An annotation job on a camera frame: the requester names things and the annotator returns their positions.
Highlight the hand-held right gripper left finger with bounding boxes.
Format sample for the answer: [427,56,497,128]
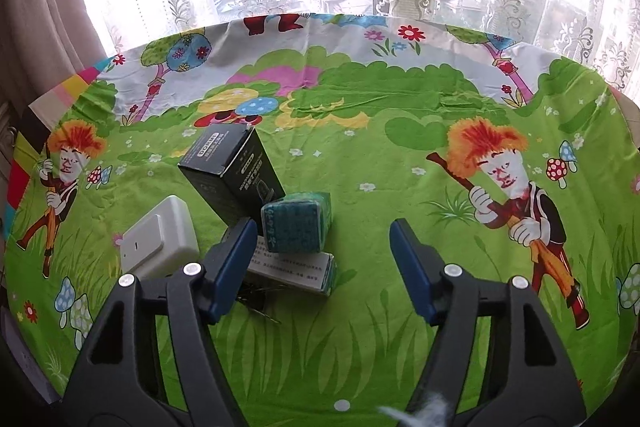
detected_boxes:
[61,217,259,427]

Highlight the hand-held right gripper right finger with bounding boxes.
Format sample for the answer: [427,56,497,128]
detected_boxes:
[388,217,587,427]

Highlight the teal green box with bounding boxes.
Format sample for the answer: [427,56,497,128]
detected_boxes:
[260,191,334,254]

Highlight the dark metal clip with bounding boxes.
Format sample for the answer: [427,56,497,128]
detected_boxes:
[238,288,282,324]

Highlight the white text box green edge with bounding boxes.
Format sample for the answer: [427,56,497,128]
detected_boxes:
[240,234,337,297]

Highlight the black box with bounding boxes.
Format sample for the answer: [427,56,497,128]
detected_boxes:
[178,126,286,229]

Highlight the green printed blanket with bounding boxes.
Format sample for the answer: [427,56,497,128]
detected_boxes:
[0,12,640,427]

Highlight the brown drape curtain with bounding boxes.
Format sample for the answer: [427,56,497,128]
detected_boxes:
[0,0,117,108]

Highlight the white plastic switch box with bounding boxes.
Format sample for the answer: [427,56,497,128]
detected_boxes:
[121,195,200,279]

